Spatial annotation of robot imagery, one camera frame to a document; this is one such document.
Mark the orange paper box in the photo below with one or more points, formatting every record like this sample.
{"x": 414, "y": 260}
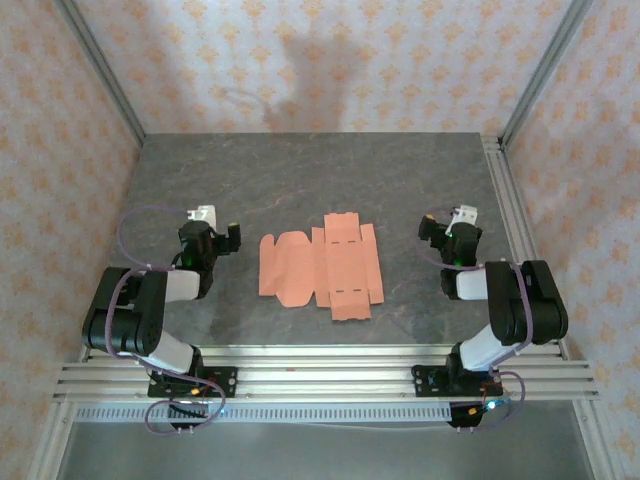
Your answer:
{"x": 340, "y": 270}

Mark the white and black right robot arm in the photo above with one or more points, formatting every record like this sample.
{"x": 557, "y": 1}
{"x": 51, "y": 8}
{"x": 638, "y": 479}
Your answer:
{"x": 530, "y": 310}

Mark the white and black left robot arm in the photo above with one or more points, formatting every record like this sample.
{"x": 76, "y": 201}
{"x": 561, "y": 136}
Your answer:
{"x": 125, "y": 320}

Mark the black controller board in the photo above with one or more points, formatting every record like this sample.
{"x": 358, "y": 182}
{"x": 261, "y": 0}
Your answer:
{"x": 465, "y": 417}
{"x": 187, "y": 412}

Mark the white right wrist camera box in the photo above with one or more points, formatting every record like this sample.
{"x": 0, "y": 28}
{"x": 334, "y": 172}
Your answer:
{"x": 467, "y": 214}

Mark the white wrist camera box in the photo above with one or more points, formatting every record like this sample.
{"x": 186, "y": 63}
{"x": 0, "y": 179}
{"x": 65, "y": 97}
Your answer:
{"x": 202, "y": 214}
{"x": 467, "y": 214}

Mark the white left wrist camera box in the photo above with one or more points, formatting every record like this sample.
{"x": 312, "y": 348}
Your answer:
{"x": 202, "y": 214}

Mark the long side aluminium rail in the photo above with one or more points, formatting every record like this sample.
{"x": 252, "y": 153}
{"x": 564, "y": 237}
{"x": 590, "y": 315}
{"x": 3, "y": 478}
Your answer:
{"x": 505, "y": 200}

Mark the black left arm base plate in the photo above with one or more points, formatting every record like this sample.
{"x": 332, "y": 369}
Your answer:
{"x": 227, "y": 382}

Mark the narrow aluminium extrusion rail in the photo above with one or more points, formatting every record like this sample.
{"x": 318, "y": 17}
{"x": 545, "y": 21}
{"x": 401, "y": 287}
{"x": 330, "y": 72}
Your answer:
{"x": 325, "y": 352}

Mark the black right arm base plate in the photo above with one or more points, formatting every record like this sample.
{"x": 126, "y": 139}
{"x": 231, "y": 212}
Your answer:
{"x": 425, "y": 382}

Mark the wide aluminium extrusion rail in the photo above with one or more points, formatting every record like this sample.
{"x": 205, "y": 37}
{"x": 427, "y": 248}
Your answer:
{"x": 350, "y": 387}

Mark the aluminium frame post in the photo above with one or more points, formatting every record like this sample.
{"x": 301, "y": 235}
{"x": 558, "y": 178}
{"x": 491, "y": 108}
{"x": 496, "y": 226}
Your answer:
{"x": 545, "y": 70}
{"x": 100, "y": 70}

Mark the aluminium frame leg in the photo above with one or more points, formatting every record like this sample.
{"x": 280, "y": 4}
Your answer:
{"x": 597, "y": 440}
{"x": 52, "y": 440}

